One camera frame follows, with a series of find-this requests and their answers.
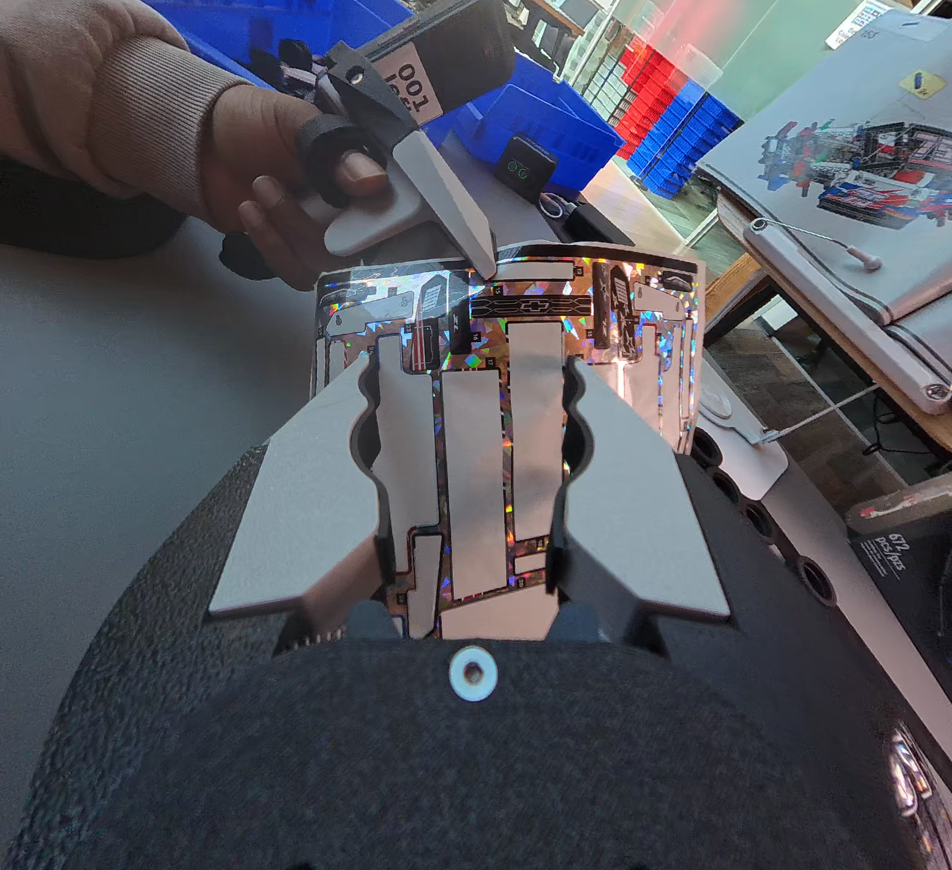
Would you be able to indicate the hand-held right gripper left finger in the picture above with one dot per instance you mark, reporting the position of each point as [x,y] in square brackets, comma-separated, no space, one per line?
[297,513]

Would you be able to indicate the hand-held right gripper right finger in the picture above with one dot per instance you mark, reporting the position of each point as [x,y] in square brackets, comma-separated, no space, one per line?
[647,520]

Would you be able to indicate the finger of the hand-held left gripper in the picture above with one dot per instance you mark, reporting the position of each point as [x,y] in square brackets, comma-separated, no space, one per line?
[446,200]

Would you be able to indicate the silver sticker sheet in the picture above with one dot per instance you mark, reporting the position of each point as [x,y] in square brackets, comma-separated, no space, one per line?
[476,438]

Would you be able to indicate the person's left forearm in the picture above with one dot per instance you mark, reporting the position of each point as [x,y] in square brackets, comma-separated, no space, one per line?
[89,81]

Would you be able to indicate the grey desk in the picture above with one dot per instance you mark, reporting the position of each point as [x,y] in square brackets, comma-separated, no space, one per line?
[111,401]

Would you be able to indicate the person's left hand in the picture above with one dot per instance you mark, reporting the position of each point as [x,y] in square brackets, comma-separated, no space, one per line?
[253,156]

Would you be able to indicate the small black box device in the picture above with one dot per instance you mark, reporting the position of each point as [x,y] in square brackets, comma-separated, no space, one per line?
[526,167]

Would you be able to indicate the black flat power brick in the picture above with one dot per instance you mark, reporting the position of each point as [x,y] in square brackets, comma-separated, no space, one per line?
[595,223]

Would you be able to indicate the shelf of red blue bins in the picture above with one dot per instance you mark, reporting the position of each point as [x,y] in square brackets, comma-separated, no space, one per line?
[669,118]

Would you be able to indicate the wooden table leg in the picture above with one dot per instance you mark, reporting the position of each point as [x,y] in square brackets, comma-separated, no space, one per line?
[736,297]

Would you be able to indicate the black toy car box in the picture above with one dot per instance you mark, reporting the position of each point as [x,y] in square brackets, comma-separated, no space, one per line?
[907,572]

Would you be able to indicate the building instruction booklet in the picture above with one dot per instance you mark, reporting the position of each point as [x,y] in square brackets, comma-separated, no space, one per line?
[818,126]

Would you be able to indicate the black chair armrest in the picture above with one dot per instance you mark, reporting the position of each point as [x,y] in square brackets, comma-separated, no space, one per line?
[74,215]

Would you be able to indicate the white paper notice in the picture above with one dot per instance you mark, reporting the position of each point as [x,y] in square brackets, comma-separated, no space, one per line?
[855,22]

